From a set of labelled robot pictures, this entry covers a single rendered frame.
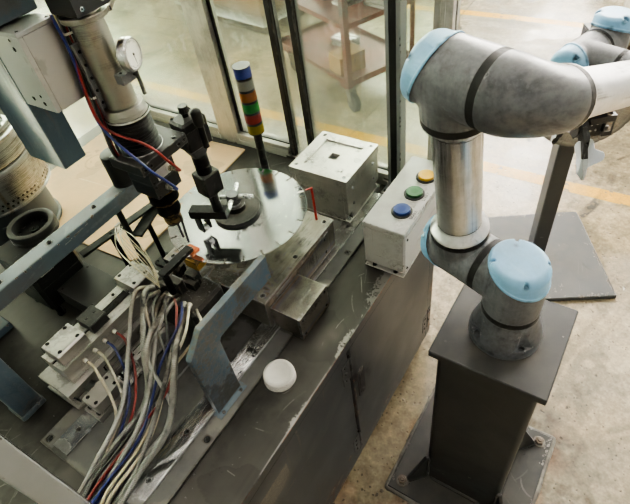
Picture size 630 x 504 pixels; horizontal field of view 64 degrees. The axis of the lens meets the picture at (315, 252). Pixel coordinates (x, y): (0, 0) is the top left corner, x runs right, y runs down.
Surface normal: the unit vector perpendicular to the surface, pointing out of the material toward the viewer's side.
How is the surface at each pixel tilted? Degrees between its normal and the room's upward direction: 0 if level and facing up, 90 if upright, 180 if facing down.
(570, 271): 0
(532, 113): 81
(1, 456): 90
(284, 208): 0
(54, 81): 90
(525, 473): 0
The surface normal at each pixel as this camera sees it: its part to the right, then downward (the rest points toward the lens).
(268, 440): -0.12, -0.69
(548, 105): 0.13, 0.45
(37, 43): 0.84, 0.31
